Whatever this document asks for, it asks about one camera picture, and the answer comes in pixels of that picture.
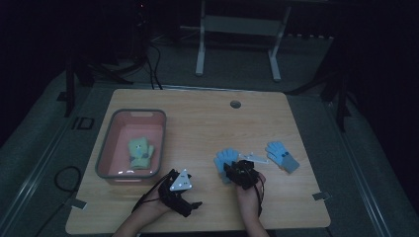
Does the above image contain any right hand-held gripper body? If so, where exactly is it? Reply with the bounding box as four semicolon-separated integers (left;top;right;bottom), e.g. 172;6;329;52
230;151;270;191

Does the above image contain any person's left hand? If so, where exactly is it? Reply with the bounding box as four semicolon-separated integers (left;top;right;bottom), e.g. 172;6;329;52
139;193;174;216

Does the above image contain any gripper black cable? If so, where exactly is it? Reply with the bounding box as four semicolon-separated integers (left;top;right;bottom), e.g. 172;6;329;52
254;173;267;218
130;172;173;213

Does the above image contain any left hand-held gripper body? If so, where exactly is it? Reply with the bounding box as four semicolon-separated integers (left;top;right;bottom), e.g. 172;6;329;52
157;168;196;218

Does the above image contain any black tripod stand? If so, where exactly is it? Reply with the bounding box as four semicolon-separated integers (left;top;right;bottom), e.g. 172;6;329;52
286;36;355;133
56;48;136;119

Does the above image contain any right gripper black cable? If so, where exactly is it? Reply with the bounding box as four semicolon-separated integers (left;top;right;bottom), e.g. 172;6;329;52
254;173;267;218

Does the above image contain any blue glove with grey cuff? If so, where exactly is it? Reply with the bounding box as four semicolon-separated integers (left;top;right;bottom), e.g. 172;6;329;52
212;147;241;185

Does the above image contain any black hanging cable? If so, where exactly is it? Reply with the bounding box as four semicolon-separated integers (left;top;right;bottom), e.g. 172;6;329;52
144;41;164;91

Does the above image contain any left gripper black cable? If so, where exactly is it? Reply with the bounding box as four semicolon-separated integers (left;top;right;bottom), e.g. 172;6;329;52
130;172;173;213

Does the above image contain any white metal stand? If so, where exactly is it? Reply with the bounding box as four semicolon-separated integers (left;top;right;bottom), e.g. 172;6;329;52
195;0;293;83

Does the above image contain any plain green mitten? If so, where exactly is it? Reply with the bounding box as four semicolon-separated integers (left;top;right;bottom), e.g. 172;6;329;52
129;144;155;171

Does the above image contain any blue glove with buttons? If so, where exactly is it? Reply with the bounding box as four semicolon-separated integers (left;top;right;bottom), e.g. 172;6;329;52
265;140;301;175

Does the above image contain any pink basin with grey rim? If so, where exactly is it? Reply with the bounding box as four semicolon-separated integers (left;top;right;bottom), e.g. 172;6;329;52
95;109;168;185

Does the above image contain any black floor cable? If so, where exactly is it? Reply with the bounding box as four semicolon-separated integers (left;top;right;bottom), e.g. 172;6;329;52
34;165;83;237

